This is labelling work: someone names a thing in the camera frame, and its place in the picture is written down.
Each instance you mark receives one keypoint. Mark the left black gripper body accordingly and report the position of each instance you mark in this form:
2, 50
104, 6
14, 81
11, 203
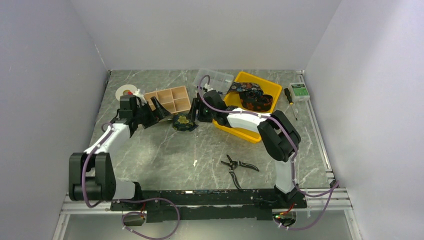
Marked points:
144, 115

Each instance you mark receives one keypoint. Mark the blue yellow floral tie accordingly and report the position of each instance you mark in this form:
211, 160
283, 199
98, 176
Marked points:
182, 123

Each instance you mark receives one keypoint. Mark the wooden compartment box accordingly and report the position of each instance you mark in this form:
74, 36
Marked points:
174, 100

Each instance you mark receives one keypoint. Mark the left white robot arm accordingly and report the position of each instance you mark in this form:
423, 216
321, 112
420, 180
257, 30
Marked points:
91, 173

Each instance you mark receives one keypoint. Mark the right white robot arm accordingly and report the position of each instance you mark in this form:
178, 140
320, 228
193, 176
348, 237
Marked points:
280, 138

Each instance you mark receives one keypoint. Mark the yellow plastic tray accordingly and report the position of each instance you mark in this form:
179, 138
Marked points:
232, 99

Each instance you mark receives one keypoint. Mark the clear plastic organizer box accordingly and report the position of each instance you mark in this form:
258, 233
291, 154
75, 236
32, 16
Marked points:
219, 81

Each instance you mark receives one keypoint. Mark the dark orange floral tie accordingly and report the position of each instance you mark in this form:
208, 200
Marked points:
252, 96

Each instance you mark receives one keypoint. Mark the black yellow screwdriver right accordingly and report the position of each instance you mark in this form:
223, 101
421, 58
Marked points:
290, 101

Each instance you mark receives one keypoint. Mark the white green electronic box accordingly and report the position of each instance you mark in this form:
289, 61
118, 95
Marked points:
299, 92

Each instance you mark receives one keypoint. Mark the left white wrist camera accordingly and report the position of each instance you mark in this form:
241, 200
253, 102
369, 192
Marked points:
137, 92

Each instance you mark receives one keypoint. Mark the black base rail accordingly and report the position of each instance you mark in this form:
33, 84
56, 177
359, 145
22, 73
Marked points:
165, 205

